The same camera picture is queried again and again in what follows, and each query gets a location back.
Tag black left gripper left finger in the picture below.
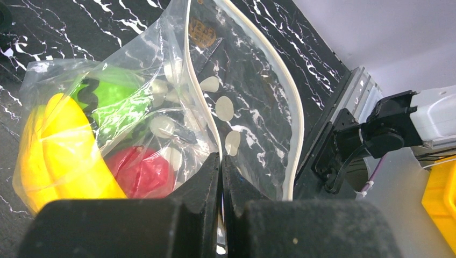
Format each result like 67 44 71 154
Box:
18 153 220 257

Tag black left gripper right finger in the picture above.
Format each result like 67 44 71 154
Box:
221 156 402 257

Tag red fake fruit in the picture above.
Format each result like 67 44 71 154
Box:
106 146 175 198

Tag clear zip top bag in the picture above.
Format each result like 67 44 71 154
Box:
20 1 304 204

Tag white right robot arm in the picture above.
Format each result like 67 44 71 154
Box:
312 86 455 195

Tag light green fake fruit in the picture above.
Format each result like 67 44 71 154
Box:
70 77 151 140

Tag yellow fake banana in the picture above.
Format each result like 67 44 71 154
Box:
13 93 126 214

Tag yellow plastic bin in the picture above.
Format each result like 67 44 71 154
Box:
422 157 455 252

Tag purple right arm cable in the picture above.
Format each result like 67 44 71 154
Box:
360 155 387 198

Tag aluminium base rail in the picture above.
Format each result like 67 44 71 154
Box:
330 66 384 124

